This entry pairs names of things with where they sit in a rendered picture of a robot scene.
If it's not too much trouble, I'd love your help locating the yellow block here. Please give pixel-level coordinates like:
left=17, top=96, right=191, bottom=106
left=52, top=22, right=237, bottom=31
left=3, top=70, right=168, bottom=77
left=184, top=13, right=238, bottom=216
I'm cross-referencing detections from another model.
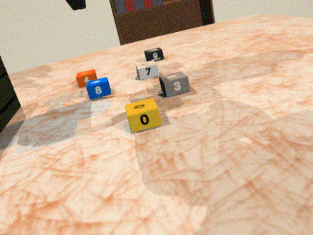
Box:
left=125, top=98, right=162, bottom=133

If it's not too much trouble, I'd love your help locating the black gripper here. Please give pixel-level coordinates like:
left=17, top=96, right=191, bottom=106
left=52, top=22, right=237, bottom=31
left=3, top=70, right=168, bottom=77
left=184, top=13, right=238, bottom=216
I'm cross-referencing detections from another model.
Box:
left=66, top=0, right=86, bottom=10

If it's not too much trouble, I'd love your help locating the blue block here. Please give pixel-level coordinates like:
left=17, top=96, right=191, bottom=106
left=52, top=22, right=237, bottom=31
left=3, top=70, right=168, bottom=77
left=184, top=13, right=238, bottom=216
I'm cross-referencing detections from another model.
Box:
left=86, top=77, right=111, bottom=99

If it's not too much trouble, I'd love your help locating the orange block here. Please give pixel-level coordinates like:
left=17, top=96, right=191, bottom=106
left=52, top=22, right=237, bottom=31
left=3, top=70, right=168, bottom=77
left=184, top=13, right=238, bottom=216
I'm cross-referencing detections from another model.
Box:
left=76, top=69, right=97, bottom=88

